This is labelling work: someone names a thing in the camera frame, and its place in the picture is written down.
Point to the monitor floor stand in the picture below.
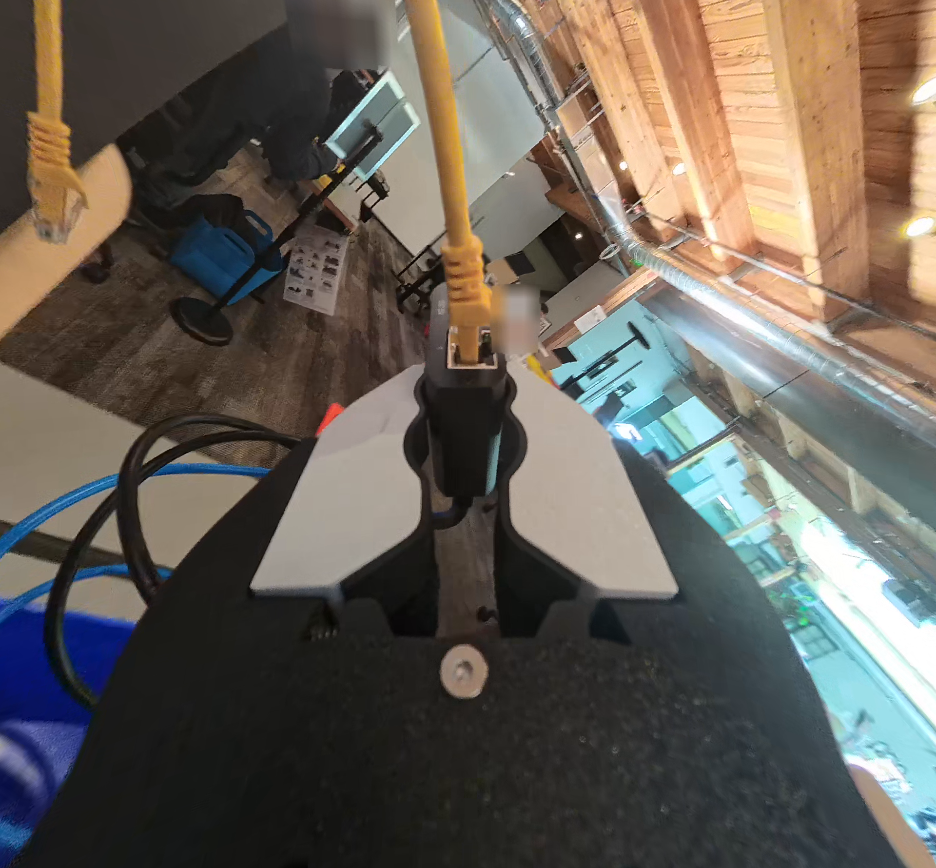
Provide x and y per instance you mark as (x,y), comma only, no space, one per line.
(373,125)

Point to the black ethernet adapter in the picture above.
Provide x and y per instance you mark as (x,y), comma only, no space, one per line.
(464,436)

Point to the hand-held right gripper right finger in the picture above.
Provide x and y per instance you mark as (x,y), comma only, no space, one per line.
(585,517)

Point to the silver spiral ceiling duct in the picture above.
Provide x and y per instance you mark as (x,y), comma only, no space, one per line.
(658,253)

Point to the blue plastic bin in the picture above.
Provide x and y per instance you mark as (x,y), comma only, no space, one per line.
(44,663)

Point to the orange striped traffic cone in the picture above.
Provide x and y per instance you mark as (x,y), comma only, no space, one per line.
(329,418)

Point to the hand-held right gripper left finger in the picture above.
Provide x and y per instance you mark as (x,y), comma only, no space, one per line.
(344,517)

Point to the printed paper sheet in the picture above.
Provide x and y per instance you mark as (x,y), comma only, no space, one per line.
(316,272)

